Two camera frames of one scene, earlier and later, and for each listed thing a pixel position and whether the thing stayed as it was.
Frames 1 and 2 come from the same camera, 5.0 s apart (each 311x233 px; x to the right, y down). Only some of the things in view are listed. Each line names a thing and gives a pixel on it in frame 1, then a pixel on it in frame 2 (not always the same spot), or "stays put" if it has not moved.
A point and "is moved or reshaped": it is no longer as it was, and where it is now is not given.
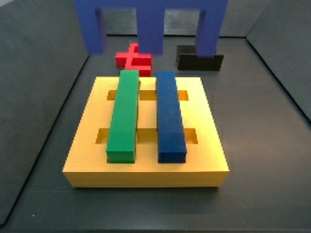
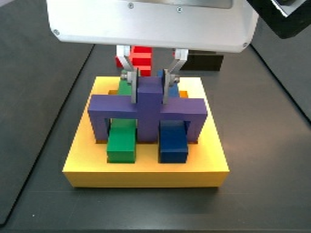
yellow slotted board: x=205 y=169 stays put
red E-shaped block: x=134 y=60 stays put
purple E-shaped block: x=150 y=19 is moved or reshaped
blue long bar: x=169 y=118 stays put
